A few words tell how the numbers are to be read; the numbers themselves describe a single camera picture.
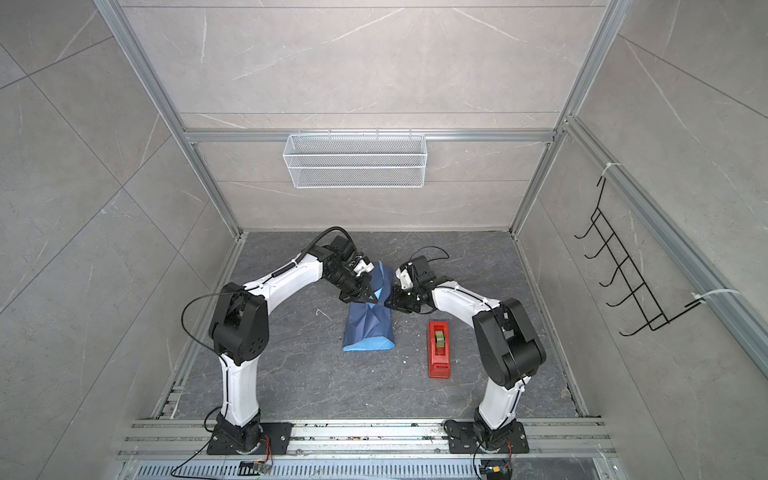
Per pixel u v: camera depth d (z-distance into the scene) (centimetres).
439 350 83
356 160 100
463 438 73
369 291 84
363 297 80
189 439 75
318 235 74
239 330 52
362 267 86
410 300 80
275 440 73
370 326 84
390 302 90
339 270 77
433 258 78
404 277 88
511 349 48
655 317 58
